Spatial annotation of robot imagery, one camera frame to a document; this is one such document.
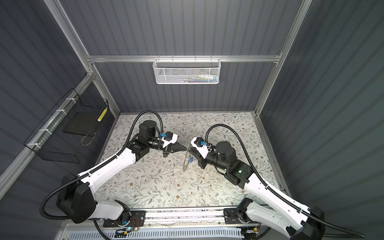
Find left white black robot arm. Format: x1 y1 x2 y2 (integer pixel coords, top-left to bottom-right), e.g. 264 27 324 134
56 120 187 227

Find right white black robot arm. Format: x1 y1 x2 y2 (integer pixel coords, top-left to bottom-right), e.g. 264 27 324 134
189 137 325 240

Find white perforated vent strip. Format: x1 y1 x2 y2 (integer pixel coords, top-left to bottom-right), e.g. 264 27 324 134
67 227 244 240

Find white tube in basket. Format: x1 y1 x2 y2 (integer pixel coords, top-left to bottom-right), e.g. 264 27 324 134
196 75 219 83

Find yellow marker pen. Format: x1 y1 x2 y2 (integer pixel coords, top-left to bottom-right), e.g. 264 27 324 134
97 107 108 122

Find black foam pad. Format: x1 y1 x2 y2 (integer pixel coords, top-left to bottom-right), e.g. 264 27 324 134
63 112 101 137

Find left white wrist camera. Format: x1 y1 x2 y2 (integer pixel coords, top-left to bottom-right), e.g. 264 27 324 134
160 132 178 148

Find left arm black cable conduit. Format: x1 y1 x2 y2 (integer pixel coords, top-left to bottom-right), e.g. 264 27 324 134
39 110 164 221

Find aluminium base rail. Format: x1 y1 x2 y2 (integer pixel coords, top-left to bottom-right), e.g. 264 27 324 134
59 205 307 232

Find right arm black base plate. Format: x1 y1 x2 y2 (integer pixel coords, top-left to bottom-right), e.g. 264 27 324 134
223 208 261 225

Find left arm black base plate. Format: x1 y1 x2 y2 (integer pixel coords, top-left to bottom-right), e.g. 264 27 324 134
103 210 147 228

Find white wire mesh basket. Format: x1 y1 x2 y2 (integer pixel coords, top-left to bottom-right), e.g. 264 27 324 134
153 59 222 85

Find black wire basket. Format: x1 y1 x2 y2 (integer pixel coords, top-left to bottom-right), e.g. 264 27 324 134
24 89 109 164

